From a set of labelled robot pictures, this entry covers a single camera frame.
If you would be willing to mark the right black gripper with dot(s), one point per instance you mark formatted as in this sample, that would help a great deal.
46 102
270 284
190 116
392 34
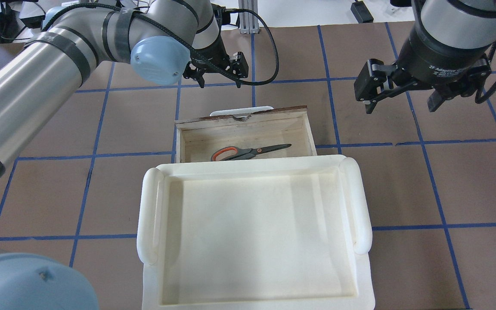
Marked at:
439 55

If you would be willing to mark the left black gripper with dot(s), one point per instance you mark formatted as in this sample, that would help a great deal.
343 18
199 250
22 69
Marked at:
210 51

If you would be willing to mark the wooden drawer with white handle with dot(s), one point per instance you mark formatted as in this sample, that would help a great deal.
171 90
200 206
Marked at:
246 128

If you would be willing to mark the grey orange handled scissors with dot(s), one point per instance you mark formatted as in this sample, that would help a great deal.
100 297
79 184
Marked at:
235 153

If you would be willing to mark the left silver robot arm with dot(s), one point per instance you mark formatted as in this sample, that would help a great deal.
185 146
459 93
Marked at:
175 39

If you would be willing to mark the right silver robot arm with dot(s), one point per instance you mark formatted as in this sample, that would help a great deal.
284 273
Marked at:
465 24

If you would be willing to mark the white plastic tray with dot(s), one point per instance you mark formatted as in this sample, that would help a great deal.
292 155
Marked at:
261 234

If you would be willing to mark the aluminium frame post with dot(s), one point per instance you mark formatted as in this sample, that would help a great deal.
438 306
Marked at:
248 22

